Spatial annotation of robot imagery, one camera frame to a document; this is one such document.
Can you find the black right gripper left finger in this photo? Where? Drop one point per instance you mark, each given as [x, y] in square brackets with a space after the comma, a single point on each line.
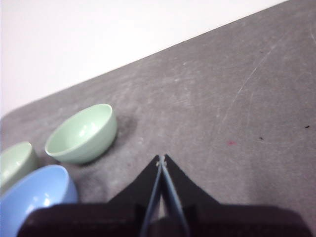
[140, 190]

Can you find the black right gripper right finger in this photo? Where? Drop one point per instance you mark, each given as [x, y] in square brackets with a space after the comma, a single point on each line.
[182, 187]

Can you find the blue ribbed bowl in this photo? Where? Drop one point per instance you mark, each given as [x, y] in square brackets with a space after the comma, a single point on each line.
[37, 190]

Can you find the green ribbed bowl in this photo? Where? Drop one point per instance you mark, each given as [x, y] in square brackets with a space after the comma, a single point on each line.
[81, 138]
[14, 163]

